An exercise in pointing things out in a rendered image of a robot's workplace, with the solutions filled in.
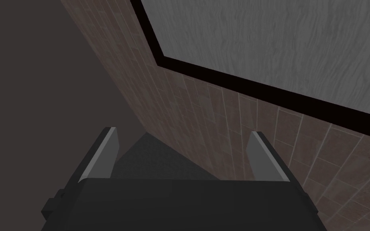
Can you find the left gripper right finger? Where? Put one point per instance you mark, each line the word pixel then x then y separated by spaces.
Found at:
pixel 263 163

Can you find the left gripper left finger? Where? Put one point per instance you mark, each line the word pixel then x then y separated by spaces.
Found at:
pixel 103 160

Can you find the grey wooden door leaf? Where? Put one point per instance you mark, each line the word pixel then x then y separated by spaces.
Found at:
pixel 268 38

